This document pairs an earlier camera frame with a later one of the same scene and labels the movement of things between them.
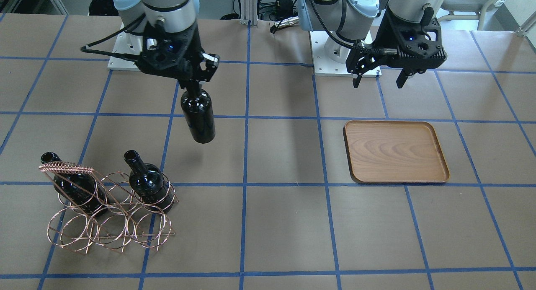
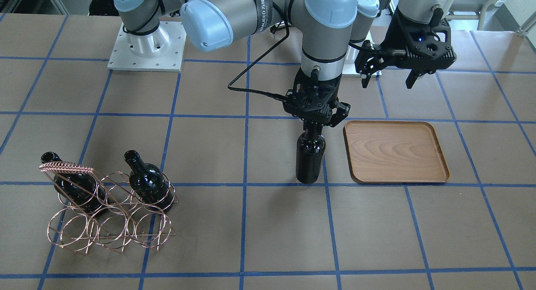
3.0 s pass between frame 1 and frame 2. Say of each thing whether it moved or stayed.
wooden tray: stayed
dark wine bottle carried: moved
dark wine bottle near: stayed
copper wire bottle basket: stayed
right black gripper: moved
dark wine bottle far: stayed
